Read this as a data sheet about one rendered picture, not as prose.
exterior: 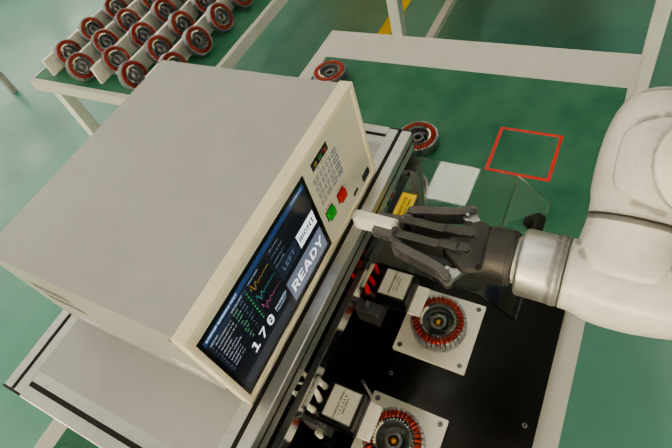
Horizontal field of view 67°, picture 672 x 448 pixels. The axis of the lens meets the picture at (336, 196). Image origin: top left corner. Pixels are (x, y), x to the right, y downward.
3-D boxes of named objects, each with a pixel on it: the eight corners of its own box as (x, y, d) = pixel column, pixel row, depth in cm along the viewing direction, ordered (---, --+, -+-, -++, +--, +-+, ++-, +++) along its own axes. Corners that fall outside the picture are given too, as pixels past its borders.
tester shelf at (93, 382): (415, 147, 99) (412, 130, 96) (228, 525, 66) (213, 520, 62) (235, 115, 118) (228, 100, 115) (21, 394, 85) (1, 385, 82)
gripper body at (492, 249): (507, 301, 68) (440, 281, 72) (523, 249, 72) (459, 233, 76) (509, 272, 62) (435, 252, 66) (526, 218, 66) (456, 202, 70)
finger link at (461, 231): (473, 238, 68) (476, 229, 69) (396, 217, 73) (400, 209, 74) (474, 253, 71) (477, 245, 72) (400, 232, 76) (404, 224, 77)
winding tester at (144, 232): (376, 170, 91) (352, 81, 76) (252, 405, 70) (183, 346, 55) (209, 136, 109) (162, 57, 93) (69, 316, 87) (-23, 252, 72)
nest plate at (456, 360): (486, 309, 107) (486, 306, 106) (464, 376, 100) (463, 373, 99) (418, 288, 113) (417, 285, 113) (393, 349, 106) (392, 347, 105)
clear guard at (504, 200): (550, 203, 92) (553, 182, 87) (515, 321, 80) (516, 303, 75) (383, 169, 106) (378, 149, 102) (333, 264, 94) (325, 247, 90)
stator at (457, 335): (474, 312, 106) (474, 303, 103) (456, 361, 100) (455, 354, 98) (423, 295, 111) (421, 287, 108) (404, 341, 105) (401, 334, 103)
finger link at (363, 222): (399, 234, 75) (397, 239, 75) (357, 223, 79) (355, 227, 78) (396, 223, 73) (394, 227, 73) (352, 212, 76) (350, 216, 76)
